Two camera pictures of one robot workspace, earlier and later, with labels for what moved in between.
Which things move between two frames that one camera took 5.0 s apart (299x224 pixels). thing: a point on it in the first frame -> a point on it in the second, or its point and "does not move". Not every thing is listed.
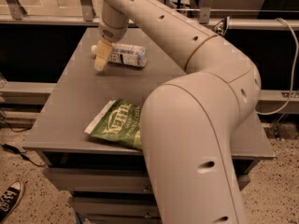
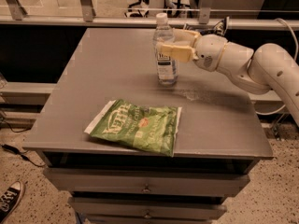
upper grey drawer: (106, 179) does not move
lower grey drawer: (118, 208) does not move
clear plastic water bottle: (127, 54) -> (166, 68)
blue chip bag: (221, 26) does not move
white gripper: (110, 35) -> (207, 50)
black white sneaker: (10, 199) does not move
